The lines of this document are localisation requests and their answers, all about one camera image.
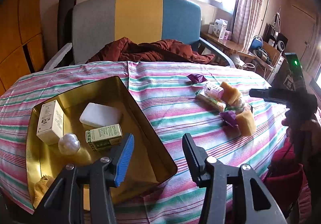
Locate yellow knitted cloth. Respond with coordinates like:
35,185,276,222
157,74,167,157
33,176,54,208

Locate grey yellow blue armchair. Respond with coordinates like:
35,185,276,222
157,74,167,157
44,0,234,70

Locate wooden chair with clutter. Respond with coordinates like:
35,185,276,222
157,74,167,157
249,36,284,84

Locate wooden side desk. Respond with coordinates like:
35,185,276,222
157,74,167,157
200,32,255,60

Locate red cloth cushion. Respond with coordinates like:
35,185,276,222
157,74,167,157
263,137,311,223

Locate green medicine box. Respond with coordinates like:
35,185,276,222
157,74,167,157
85,124,122,151

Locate pink curtain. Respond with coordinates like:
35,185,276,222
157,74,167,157
232,0,263,50

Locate rust red jacket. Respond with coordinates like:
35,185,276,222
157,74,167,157
87,37,215,64

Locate white soap bar block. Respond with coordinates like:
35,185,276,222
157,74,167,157
79,103,122,128

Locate white tea carton box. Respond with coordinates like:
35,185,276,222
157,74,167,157
37,100,64,146

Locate yellow sponge piece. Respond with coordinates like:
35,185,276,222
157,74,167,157
220,81,242,106
236,110,256,136

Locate striped pink green tablecloth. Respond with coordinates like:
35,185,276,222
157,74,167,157
1,61,286,223

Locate pink tape roll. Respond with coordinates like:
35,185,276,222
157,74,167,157
203,83,224,99

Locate person's right hand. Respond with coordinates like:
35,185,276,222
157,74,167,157
281,119,320,146

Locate white boxes on desk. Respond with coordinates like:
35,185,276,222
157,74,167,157
208,18,232,40

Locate white plastic bag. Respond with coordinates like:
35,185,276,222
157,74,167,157
58,133,80,155

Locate purple snack packet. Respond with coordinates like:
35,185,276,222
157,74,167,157
219,110,238,128
187,74,207,84

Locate black rolled mat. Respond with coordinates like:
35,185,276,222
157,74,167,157
57,0,77,50

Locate small green cracker packet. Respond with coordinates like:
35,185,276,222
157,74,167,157
195,90,226,112

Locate gold metal tray box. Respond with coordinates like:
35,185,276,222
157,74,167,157
25,76,177,206

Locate wooden wardrobe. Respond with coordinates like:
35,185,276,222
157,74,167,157
1,0,46,94

